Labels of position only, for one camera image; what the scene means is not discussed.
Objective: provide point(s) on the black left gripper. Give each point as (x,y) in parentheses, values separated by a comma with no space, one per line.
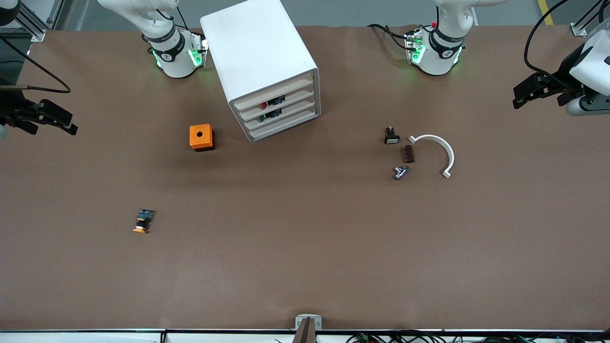
(564,81)

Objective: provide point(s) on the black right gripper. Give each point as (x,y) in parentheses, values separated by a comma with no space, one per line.
(13,110)

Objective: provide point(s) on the red mushroom push button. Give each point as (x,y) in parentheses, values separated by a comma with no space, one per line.
(276,100)

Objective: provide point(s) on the white plastic drawer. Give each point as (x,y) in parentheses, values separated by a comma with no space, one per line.
(295,112)
(295,120)
(295,100)
(295,87)

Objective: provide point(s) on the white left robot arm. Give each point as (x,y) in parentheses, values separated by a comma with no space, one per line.
(436,64)

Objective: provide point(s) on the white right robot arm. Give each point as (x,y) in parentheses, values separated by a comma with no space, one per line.
(176,66)

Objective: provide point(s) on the white drawer cabinet shell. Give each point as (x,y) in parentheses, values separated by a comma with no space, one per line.
(257,43)

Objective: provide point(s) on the white curved plastic arc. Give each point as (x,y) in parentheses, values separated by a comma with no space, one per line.
(448,150)

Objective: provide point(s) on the orange box with hole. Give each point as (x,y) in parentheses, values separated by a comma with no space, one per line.
(200,136)

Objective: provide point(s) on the brown rectangular block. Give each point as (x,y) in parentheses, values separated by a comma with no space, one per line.
(409,154)

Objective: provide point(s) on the aluminium frame profile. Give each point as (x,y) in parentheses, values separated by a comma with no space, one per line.
(578,30)
(34,27)

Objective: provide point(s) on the yellow push button switch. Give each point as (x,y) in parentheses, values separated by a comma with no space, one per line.
(143,222)

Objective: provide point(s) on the black switch white face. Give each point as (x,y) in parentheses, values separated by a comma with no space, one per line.
(391,137)

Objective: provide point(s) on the silver metal key switch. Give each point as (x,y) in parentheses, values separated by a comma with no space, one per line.
(400,172)

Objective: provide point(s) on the green push button switch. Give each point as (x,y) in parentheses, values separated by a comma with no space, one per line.
(274,114)

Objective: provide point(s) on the grey metal mount bracket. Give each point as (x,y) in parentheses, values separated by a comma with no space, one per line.
(301,319)

